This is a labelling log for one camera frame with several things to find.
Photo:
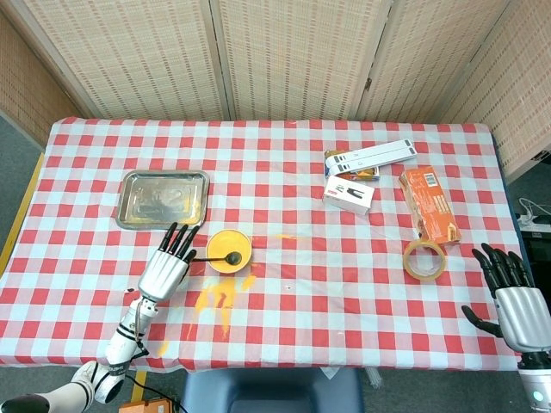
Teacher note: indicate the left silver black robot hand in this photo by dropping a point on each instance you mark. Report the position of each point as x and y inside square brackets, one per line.
[163, 273]

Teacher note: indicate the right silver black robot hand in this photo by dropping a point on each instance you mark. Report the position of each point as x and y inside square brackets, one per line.
[523, 318]

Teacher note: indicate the black spoon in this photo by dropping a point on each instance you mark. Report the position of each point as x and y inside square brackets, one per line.
[233, 258]

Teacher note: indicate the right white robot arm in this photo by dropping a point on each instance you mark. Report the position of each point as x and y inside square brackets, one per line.
[536, 383]

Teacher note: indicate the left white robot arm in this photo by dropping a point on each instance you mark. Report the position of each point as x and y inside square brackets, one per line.
[118, 348]

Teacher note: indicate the off-white bowl of yellow powder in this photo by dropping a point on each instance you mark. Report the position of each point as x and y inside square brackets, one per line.
[224, 243]

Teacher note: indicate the silver metal tray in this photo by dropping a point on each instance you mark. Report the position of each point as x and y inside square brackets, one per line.
[162, 200]

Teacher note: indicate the spilled yellow powder patch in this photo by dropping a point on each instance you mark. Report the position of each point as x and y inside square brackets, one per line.
[224, 297]

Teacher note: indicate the black equipment case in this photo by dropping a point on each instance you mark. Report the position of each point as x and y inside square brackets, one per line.
[538, 241]

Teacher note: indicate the clear packing tape roll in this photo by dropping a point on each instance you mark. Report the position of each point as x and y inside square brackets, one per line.
[406, 262]

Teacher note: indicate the orange box on floor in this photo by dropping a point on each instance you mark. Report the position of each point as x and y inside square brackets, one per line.
[146, 406]

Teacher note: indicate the red white checkered tablecloth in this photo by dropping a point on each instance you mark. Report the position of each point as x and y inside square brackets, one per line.
[301, 310]

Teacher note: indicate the orange cardboard box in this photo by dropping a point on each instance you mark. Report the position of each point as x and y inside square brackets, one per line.
[430, 202]

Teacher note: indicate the dark blue chair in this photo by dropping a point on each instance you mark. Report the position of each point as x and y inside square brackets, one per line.
[271, 391]

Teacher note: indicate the white box with black print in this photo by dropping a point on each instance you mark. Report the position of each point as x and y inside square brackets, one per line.
[348, 195]

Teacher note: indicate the small colourful snack box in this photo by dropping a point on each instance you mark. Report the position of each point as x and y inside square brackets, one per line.
[366, 174]

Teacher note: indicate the long flat white device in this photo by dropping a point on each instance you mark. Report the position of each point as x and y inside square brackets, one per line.
[374, 155]

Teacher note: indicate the woven bamboo folding screen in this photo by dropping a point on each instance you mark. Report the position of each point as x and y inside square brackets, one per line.
[292, 56]

